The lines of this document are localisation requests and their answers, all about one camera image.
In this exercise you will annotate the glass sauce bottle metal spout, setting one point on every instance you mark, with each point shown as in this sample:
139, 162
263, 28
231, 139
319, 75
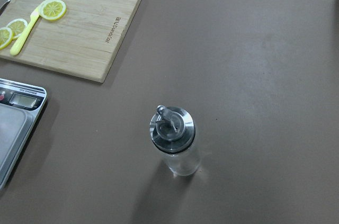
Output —
173, 133

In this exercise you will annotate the lemon slice by knife tip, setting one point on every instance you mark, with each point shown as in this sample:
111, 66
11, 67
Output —
52, 10

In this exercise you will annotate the yellow plastic knife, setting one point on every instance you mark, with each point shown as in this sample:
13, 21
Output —
19, 43

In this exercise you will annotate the digital kitchen scale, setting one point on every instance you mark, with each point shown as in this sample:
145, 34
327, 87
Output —
21, 105

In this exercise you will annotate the metal cutting board handle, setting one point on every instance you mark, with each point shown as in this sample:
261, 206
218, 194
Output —
3, 7

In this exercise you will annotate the lemon slice front left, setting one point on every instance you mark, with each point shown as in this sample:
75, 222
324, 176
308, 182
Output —
6, 36

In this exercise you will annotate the bamboo cutting board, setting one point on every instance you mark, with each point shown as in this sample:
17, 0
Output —
83, 43

